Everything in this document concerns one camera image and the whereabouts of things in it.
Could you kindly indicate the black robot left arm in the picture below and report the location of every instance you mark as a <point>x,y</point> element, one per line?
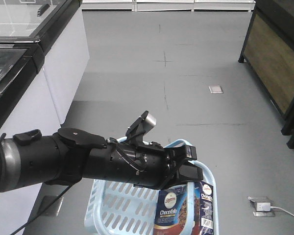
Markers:
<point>70,155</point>

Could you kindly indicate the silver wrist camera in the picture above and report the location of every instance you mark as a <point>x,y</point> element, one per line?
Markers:
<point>141,126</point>

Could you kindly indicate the dark wooden display stand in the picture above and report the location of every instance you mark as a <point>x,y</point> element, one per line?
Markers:
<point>269,49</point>

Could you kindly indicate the Danisa Chocofello cookie box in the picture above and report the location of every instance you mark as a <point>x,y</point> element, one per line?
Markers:
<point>173,216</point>

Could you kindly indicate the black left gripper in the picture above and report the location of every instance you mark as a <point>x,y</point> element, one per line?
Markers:
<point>150,166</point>

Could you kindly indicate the white supermarket shelf unit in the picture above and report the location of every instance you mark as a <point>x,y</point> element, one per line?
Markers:
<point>169,5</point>

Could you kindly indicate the light blue plastic basket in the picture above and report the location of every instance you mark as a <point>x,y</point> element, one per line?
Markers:
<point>116,208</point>

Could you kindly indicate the black-rimmed glass chest freezer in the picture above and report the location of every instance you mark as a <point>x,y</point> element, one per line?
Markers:
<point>43,55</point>

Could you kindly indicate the metal floor socket plate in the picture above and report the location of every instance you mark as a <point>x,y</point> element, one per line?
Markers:
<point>215,89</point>

